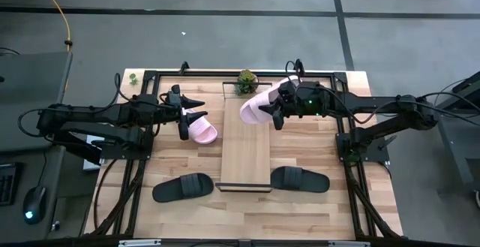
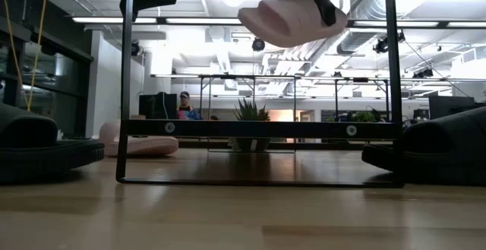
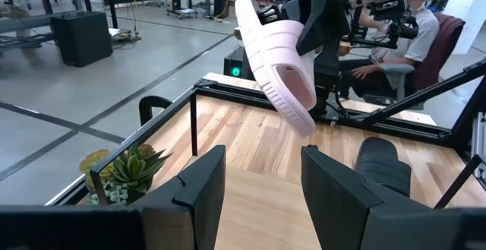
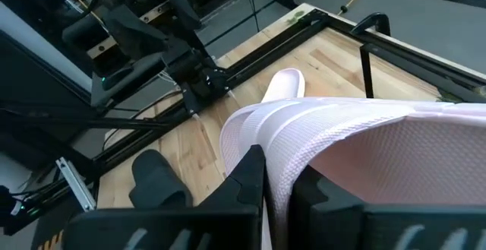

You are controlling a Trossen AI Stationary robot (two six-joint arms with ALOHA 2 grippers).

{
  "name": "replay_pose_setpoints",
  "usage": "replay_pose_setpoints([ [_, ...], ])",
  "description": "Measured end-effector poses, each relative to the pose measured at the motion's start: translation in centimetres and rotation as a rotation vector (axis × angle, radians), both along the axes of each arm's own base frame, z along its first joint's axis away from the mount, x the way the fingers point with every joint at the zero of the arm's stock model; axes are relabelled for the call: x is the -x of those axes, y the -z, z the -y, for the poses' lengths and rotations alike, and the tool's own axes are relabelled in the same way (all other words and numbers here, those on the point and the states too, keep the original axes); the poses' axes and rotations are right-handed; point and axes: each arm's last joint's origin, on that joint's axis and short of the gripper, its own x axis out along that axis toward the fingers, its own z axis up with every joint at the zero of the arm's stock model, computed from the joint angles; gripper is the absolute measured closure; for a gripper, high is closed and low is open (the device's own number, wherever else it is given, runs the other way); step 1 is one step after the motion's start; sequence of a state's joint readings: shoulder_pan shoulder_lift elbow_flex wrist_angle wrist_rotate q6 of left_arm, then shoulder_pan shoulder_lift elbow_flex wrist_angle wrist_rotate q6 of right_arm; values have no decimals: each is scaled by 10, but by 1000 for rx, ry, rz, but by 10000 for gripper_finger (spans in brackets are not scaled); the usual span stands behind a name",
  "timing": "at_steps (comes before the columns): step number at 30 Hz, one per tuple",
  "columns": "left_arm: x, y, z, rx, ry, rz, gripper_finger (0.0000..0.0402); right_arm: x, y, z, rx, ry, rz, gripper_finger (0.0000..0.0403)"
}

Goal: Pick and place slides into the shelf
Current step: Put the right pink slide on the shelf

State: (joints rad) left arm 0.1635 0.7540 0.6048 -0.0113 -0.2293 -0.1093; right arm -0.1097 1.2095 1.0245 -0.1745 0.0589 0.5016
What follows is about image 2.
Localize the black metal rack frame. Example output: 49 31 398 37
115 0 404 188

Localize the person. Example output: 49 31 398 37
177 90 202 121

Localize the black computer monitor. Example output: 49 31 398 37
428 94 476 120
138 92 178 121

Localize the long ceiling light strip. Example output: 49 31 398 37
71 15 486 29

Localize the potted green succulent plant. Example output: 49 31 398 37
227 97 273 153

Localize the yellow cable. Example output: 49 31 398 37
0 0 49 112

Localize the pink rubber slide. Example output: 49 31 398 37
99 119 179 157
238 0 349 49

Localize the black track spotlight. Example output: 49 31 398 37
373 36 390 55

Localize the black rubber slide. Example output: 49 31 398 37
361 106 486 187
0 103 106 185

